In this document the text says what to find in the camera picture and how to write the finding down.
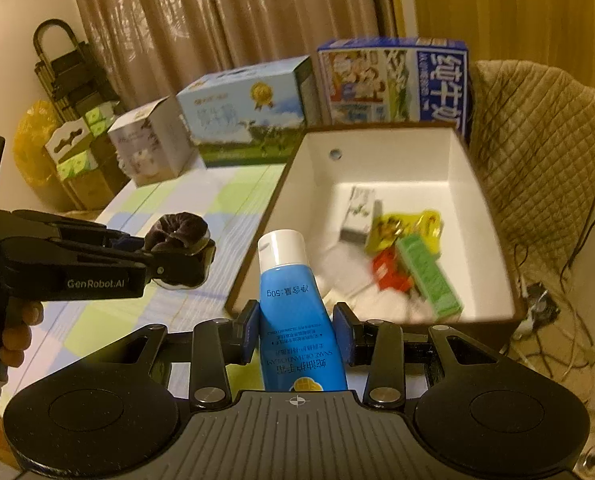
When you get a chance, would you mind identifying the black power cable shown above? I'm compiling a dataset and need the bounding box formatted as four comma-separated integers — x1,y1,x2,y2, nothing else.
507,156,595,396

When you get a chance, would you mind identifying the white appliance product box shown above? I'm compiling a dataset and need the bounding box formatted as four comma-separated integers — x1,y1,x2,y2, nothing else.
108,96,198,186

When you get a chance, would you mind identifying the checkered bed sheet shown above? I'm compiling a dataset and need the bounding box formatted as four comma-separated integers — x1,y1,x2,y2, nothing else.
0,165,282,402

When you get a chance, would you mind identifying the green small box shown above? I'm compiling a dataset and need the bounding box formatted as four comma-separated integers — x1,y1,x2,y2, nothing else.
395,234,462,320

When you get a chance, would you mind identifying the brown curtain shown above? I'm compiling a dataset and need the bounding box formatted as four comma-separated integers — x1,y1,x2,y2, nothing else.
76,0,379,107

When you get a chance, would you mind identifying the yellow snack packet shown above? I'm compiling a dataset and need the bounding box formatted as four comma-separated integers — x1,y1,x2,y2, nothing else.
366,209,444,257

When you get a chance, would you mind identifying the plain cardboard box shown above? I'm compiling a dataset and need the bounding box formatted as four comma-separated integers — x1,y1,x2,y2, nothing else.
57,134,128,210

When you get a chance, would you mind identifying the blue cartoon milk carton box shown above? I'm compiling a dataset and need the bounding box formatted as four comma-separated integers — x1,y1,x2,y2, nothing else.
318,37,469,134

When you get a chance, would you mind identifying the red snack packet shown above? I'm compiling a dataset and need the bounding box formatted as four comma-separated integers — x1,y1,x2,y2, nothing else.
372,246,415,292

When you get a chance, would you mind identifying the beige quilted cushion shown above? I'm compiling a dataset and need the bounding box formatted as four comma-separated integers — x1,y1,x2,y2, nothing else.
469,60,595,283

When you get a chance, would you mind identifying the black folding cart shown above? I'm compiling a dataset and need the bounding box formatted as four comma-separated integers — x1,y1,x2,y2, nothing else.
33,18,120,122

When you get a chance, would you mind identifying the blue white hand cream tube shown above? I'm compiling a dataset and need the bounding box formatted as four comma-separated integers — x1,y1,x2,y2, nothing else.
258,230,347,392

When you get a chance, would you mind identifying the brown cardboard storage box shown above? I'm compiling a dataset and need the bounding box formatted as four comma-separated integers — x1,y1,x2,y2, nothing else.
254,122,525,349

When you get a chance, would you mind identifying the white ointment box green bird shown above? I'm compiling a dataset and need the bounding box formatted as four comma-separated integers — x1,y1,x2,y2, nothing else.
340,185,382,246

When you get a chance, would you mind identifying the person left hand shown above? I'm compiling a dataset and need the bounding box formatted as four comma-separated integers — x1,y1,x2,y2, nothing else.
0,297,44,368

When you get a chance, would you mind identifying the green cow milk carton box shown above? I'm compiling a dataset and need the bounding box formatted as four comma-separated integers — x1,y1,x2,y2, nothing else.
177,55,321,167

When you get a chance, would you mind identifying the yellow plastic bag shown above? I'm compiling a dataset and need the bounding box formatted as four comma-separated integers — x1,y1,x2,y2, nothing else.
12,100,61,191

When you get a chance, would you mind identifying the dark brown velvet scrunchie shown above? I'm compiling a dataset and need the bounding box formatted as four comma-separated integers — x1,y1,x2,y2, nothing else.
142,212,216,288

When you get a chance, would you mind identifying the green tissue pack carton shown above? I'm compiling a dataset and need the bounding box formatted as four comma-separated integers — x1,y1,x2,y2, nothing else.
45,101,120,181

